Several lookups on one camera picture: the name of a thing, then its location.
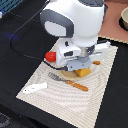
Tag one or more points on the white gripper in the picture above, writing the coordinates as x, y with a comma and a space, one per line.
71, 57

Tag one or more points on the toy bread loaf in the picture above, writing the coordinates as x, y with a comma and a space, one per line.
83, 72

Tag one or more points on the red toy tomato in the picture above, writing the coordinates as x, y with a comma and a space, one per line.
50, 56

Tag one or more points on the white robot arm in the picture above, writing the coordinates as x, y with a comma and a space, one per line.
76, 23

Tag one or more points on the round wooden plate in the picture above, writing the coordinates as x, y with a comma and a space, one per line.
68, 74

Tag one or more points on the woven beige placemat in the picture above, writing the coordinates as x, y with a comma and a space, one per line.
74, 106

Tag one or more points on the beige bowl at edge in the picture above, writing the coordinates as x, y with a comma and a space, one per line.
124, 16

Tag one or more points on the knife with wooden handle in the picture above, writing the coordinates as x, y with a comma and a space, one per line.
96, 62

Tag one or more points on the fork with wooden handle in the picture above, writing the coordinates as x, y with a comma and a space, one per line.
69, 82

